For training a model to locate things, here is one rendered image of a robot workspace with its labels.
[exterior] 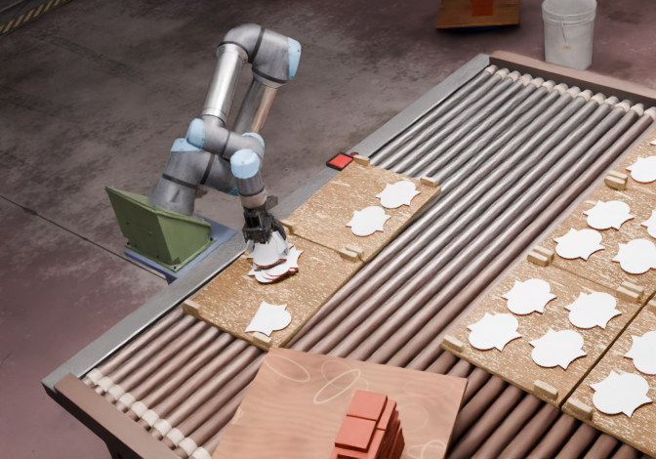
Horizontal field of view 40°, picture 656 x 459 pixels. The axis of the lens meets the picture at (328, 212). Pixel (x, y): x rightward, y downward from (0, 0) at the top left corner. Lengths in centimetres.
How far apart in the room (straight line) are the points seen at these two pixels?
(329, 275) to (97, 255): 215
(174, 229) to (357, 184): 61
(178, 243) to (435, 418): 112
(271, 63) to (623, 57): 311
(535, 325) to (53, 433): 211
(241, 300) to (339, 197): 52
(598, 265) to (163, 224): 127
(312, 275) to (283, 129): 258
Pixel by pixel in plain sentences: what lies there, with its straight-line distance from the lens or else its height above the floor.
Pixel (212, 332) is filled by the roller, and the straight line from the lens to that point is 255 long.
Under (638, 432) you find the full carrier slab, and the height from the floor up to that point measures 94.
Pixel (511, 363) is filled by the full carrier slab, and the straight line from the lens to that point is 230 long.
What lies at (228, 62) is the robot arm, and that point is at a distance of 267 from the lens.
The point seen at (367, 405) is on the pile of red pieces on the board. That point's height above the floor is 121.
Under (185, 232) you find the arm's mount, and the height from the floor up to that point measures 97.
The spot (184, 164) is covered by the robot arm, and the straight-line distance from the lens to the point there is 284.
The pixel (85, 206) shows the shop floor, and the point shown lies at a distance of 495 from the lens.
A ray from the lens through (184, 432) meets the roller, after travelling 234.
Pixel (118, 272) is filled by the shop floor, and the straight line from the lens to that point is 441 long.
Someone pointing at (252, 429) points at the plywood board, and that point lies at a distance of 212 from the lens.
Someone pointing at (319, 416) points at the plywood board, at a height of 104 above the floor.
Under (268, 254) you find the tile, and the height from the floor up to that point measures 99.
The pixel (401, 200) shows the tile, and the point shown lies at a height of 94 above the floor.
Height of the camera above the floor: 263
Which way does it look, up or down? 37 degrees down
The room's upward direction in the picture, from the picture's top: 11 degrees counter-clockwise
